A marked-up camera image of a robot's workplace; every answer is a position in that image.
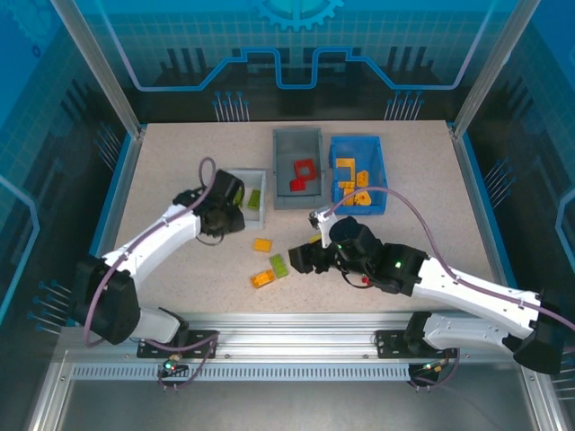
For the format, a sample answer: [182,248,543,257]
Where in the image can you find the white plastic bin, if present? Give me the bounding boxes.
[222,167,269,230]

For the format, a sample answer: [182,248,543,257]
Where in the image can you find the yellow round lego piece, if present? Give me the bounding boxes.
[343,188,374,207]

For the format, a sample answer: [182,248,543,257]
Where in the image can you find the red lego window frame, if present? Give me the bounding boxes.
[293,157,318,180]

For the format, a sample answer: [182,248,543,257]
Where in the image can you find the grey plastic bin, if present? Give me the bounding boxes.
[271,128,325,210]

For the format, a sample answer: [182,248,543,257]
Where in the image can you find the yellow lego window frame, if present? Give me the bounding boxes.
[334,156,357,180]

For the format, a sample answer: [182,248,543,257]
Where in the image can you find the blue plastic bin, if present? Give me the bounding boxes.
[329,135,388,216]

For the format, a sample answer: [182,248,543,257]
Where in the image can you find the blue table border strip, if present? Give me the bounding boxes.
[448,125,532,327]
[66,129,146,327]

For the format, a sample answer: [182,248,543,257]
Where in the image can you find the purple cable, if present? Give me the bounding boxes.
[327,187,575,391]
[84,156,221,391]

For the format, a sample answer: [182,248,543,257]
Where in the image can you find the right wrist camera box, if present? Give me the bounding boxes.
[307,206,336,234]

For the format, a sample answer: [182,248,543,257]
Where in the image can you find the aluminium profile rail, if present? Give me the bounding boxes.
[57,312,540,360]

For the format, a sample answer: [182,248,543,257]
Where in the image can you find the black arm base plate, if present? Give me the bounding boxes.
[375,330,458,360]
[137,330,220,360]

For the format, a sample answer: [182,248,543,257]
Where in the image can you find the slotted grey cable duct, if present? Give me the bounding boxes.
[70,364,412,382]

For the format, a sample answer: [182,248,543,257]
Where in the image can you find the aluminium frame post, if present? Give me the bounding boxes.
[450,0,542,138]
[49,0,147,138]

